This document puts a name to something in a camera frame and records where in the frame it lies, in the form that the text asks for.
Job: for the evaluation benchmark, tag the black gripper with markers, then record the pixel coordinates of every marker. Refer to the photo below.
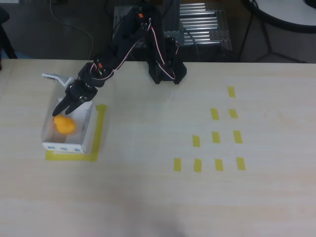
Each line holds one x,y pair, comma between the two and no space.
77,94

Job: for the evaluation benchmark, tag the short yellow-green tape piece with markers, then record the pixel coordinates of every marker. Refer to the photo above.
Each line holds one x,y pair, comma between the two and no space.
233,113
196,141
214,113
231,91
237,136
177,164
215,137
241,163
219,165
197,165

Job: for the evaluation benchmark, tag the round white table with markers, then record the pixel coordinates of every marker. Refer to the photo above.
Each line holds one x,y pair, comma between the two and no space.
284,17

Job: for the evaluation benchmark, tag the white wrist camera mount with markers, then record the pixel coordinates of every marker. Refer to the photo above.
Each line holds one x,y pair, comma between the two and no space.
59,78

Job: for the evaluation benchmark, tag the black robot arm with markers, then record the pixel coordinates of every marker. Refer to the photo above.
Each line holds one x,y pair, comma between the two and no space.
123,42

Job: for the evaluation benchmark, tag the aluminium roller conveyor frame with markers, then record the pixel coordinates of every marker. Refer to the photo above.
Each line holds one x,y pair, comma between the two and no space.
205,24

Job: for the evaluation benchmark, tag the black office chair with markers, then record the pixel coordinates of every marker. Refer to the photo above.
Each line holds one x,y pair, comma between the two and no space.
6,37

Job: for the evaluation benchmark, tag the yellow rubber duck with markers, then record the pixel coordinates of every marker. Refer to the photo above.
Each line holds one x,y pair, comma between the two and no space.
64,125

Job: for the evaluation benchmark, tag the white open cardboard box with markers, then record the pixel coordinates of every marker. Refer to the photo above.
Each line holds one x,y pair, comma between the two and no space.
86,138

